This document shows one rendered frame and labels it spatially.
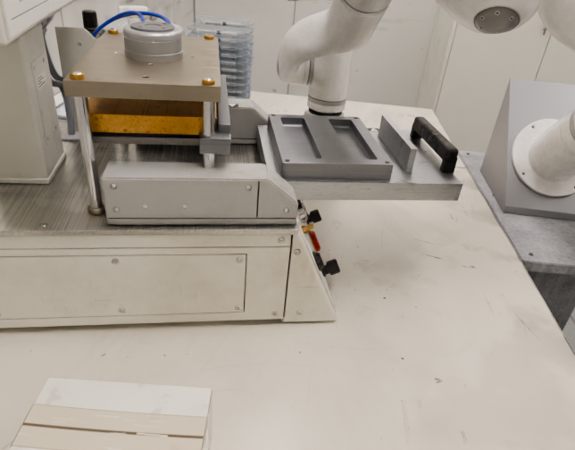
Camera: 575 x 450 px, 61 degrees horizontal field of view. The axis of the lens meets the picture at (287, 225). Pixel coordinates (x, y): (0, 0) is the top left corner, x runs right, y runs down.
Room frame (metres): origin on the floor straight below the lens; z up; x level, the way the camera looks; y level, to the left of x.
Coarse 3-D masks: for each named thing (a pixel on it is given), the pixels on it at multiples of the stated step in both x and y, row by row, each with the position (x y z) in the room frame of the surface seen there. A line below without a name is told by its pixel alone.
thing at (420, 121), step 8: (416, 120) 0.83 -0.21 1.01; (424, 120) 0.83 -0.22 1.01; (416, 128) 0.82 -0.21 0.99; (424, 128) 0.80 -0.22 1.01; (432, 128) 0.79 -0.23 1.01; (416, 136) 0.84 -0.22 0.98; (424, 136) 0.79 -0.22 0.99; (432, 136) 0.76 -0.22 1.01; (440, 136) 0.75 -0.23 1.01; (432, 144) 0.75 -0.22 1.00; (440, 144) 0.73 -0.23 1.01; (448, 144) 0.72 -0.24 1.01; (440, 152) 0.72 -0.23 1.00; (448, 152) 0.70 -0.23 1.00; (456, 152) 0.70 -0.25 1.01; (448, 160) 0.70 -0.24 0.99; (456, 160) 0.70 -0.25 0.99; (440, 168) 0.71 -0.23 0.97; (448, 168) 0.70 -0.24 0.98
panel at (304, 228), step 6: (300, 222) 0.64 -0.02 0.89; (306, 222) 0.81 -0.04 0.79; (300, 228) 0.59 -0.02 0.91; (306, 228) 0.61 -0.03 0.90; (312, 228) 0.61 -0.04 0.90; (306, 234) 0.67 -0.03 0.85; (306, 240) 0.61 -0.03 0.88; (306, 246) 0.58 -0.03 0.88; (312, 246) 0.69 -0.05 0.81; (312, 252) 0.62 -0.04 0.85; (312, 258) 0.59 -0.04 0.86; (318, 264) 0.60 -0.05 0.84; (318, 270) 0.59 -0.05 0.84; (324, 282) 0.61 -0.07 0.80; (330, 300) 0.59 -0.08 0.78
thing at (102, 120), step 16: (96, 112) 0.58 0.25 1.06; (112, 112) 0.59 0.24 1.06; (128, 112) 0.59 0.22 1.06; (144, 112) 0.60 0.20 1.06; (160, 112) 0.60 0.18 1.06; (176, 112) 0.61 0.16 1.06; (192, 112) 0.62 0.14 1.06; (96, 128) 0.58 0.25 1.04; (112, 128) 0.58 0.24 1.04; (128, 128) 0.59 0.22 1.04; (144, 128) 0.59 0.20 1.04; (160, 128) 0.59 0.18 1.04; (176, 128) 0.60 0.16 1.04; (192, 128) 0.60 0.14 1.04; (160, 144) 0.59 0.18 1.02; (176, 144) 0.60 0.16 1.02; (192, 144) 0.60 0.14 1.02
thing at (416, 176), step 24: (384, 120) 0.82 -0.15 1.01; (264, 144) 0.75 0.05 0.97; (384, 144) 0.80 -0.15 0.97; (408, 144) 0.70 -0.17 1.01; (408, 168) 0.69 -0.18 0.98; (432, 168) 0.71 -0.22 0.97; (312, 192) 0.63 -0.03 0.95; (336, 192) 0.63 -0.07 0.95; (360, 192) 0.64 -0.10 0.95; (384, 192) 0.65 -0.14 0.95; (408, 192) 0.65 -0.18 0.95; (432, 192) 0.66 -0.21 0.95; (456, 192) 0.67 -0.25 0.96
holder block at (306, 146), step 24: (288, 120) 0.81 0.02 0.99; (312, 120) 0.81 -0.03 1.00; (336, 120) 0.83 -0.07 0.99; (360, 120) 0.84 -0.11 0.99; (288, 144) 0.70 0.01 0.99; (312, 144) 0.73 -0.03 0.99; (336, 144) 0.71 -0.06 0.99; (360, 144) 0.76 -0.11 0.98; (288, 168) 0.63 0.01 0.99; (312, 168) 0.63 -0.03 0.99; (336, 168) 0.64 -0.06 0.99; (360, 168) 0.65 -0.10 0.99; (384, 168) 0.65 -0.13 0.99
